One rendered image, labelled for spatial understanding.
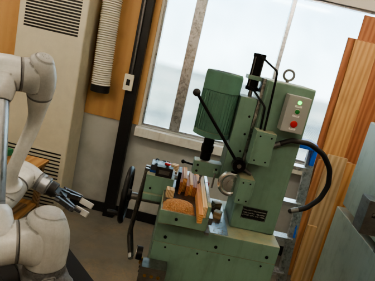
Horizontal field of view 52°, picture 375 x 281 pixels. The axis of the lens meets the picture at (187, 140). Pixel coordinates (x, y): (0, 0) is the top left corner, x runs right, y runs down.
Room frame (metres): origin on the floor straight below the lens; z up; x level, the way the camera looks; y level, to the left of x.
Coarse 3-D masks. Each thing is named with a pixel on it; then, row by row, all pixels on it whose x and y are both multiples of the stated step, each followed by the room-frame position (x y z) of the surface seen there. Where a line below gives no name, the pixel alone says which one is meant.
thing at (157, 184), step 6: (150, 174) 1.74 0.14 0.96; (174, 174) 1.82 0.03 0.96; (150, 180) 1.73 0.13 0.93; (156, 180) 1.73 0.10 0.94; (162, 180) 1.73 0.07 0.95; (168, 180) 1.73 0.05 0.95; (144, 186) 1.73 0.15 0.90; (150, 186) 1.73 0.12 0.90; (156, 186) 1.73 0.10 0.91; (162, 186) 1.73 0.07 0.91; (156, 192) 1.73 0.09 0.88; (162, 192) 1.73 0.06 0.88
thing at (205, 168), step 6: (198, 162) 1.77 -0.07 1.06; (204, 162) 1.77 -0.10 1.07; (210, 162) 1.79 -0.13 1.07; (216, 162) 1.81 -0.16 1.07; (192, 168) 1.79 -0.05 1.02; (198, 168) 1.77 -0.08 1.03; (204, 168) 1.77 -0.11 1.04; (210, 168) 1.77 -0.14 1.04; (198, 174) 1.77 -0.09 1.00; (204, 174) 1.77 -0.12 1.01; (210, 174) 1.78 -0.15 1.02; (216, 174) 1.78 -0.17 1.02
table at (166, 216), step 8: (144, 192) 1.72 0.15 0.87; (176, 192) 1.73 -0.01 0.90; (152, 200) 1.71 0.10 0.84; (160, 200) 1.71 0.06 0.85; (192, 200) 1.68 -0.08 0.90; (160, 208) 1.55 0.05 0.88; (160, 216) 1.50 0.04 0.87; (168, 216) 1.51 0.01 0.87; (176, 216) 1.51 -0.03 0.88; (184, 216) 1.51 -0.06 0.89; (192, 216) 1.51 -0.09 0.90; (176, 224) 1.51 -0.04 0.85; (184, 224) 1.51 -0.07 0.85; (192, 224) 1.51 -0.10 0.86; (200, 224) 1.51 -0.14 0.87
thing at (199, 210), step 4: (196, 176) 1.92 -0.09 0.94; (200, 188) 1.75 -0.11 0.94; (196, 192) 1.71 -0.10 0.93; (200, 192) 1.70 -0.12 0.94; (196, 196) 1.67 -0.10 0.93; (200, 196) 1.65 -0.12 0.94; (196, 200) 1.63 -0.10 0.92; (200, 200) 1.60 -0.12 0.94; (196, 204) 1.60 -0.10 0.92; (200, 204) 1.56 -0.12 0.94; (196, 208) 1.57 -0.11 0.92; (200, 208) 1.52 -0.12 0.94; (196, 212) 1.53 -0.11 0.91; (200, 212) 1.47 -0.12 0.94; (196, 216) 1.50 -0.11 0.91; (200, 216) 1.45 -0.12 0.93; (196, 220) 1.47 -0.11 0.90; (200, 220) 1.45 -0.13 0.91
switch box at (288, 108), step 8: (288, 96) 1.67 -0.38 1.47; (296, 96) 1.66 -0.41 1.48; (288, 104) 1.65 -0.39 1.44; (296, 104) 1.65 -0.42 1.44; (304, 104) 1.66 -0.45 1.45; (288, 112) 1.65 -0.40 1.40; (304, 112) 1.66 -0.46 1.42; (280, 120) 1.68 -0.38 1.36; (288, 120) 1.65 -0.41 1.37; (296, 120) 1.65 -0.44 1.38; (304, 120) 1.66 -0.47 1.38; (280, 128) 1.65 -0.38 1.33; (288, 128) 1.65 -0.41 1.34; (296, 128) 1.66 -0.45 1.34
